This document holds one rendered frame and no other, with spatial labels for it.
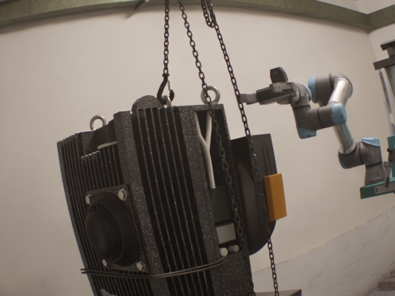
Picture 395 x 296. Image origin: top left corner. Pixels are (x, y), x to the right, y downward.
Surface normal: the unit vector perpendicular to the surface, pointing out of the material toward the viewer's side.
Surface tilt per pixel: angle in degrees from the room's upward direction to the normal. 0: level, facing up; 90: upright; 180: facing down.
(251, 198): 90
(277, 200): 90
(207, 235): 90
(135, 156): 90
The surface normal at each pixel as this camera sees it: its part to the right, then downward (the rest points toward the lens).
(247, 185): -0.73, 0.10
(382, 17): -0.85, 0.13
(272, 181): 0.66, -0.17
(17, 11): 0.49, -0.15
